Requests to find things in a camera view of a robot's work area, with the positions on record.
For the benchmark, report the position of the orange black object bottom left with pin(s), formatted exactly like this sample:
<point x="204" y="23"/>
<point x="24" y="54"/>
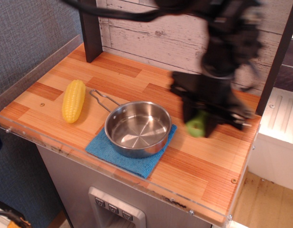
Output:
<point x="16" y="221"/>

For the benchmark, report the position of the white toy sink unit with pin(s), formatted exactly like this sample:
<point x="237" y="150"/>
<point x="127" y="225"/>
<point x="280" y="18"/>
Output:
<point x="272" y="155"/>

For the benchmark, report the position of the grey cabinet with dispenser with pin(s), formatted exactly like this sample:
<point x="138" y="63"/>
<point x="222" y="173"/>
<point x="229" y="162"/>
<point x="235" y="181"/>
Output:
<point x="94" y="200"/>

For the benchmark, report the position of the dark left shelf post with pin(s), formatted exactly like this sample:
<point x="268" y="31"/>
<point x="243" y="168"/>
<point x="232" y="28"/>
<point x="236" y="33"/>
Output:
<point x="91" y="35"/>

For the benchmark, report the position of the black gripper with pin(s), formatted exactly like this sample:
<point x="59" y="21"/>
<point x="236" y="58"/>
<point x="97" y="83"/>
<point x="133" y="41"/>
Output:
<point x="212" y="95"/>

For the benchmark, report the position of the dark shelf post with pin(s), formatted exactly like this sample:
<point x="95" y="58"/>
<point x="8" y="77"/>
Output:
<point x="91" y="35"/>
<point x="277" y="62"/>

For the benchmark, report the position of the green handled grey spatula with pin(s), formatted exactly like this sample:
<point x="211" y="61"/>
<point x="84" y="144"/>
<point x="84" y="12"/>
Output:
<point x="196" y="126"/>

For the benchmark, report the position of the yellow toy corn cob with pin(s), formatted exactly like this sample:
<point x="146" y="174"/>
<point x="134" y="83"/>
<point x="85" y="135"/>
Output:
<point x="73" y="101"/>

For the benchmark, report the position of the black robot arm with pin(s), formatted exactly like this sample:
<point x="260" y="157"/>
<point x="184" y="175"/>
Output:
<point x="232" y="27"/>

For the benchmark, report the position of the dark right shelf post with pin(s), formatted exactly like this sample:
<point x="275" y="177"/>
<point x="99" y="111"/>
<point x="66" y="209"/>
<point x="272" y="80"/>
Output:
<point x="277" y="62"/>

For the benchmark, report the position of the blue cloth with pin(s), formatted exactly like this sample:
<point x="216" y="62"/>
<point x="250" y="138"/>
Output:
<point x="102" y="148"/>

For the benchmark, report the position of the stainless steel pot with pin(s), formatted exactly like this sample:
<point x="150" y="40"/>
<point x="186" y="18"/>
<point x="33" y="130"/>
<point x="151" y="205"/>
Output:
<point x="137" y="129"/>

